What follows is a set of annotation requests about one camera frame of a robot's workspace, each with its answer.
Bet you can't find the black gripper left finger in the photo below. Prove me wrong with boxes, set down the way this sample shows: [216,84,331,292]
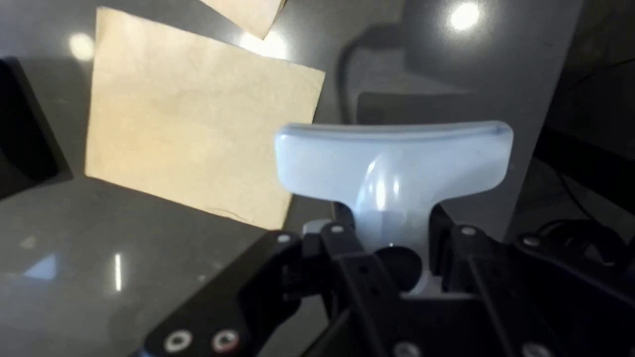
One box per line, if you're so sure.
[141,223,413,357]

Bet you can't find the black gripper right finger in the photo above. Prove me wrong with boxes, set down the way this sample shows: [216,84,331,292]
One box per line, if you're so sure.
[426,205,635,357]

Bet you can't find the white plastic clip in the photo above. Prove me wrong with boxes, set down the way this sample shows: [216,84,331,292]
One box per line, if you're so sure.
[272,119,516,300]

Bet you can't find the brown paper napkin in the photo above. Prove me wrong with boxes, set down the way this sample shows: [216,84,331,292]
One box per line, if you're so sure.
[198,0,288,40]
[83,6,327,232]

